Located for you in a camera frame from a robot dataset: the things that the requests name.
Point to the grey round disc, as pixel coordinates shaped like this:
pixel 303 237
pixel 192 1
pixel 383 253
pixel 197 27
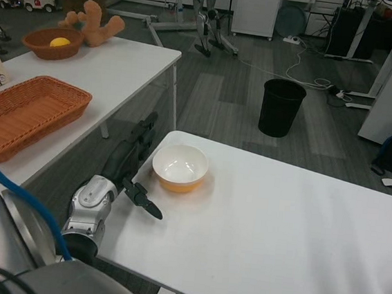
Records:
pixel 291 20

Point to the white power strip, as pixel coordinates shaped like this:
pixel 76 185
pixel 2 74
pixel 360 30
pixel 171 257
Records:
pixel 291 39

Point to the black computer tower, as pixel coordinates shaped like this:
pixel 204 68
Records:
pixel 375 35
pixel 340 32

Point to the brown wicker round basket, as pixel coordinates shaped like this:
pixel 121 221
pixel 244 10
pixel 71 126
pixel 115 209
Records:
pixel 39 46

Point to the yellow lemon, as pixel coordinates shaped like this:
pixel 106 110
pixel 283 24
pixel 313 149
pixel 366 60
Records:
pixel 60 43

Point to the white side table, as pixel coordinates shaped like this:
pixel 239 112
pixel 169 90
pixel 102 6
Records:
pixel 120 63

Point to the black trash bin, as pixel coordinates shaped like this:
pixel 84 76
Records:
pixel 279 113

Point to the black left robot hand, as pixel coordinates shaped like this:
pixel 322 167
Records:
pixel 125 161

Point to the white drawer cabinet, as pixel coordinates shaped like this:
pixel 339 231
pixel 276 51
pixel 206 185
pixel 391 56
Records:
pixel 320 13

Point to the grey metal stand frame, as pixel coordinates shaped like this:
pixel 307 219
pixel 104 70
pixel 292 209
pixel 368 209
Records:
pixel 155 33

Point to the black floor power adapter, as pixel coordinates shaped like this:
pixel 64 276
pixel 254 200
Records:
pixel 336 91

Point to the orange wicker rectangular tray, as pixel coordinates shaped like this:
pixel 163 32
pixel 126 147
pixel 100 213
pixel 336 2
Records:
pixel 22 109

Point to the white and orange plastic bowl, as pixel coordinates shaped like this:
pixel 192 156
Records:
pixel 180 166

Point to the orange plush toy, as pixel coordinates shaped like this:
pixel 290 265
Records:
pixel 96 26

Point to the white desk side panel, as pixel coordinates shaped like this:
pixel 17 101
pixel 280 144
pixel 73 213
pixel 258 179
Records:
pixel 391 103

